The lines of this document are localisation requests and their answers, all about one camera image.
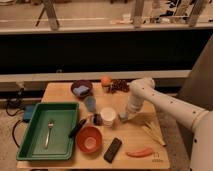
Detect black marker pen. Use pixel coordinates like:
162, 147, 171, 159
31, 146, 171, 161
68, 119, 87, 138

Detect blue power box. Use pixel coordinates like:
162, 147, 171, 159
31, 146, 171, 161
23, 105, 35, 123

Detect blue plastic cup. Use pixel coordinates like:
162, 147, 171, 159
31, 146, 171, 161
84, 96, 96, 112

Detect purple bowl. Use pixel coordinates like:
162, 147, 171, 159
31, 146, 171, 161
71, 80, 93, 98

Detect green plastic tray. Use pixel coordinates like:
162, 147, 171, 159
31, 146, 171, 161
16, 102, 79, 161

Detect black cable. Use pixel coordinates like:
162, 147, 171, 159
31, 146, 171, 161
4, 96, 25, 148

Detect white paper cup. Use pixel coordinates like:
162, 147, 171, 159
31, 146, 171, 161
100, 107, 116, 127

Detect black rectangular remote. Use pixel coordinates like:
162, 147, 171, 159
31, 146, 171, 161
103, 138, 122, 163

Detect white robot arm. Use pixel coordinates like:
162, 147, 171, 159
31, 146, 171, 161
120, 77, 213, 171

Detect orange plastic bowl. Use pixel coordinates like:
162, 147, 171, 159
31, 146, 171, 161
75, 126, 102, 154

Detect dark red grape bunch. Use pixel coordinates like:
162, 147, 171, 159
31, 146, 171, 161
108, 79, 129, 93

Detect metal fork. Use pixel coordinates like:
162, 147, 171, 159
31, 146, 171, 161
44, 120, 54, 149

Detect orange fruit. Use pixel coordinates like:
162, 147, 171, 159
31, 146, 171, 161
101, 76, 112, 87

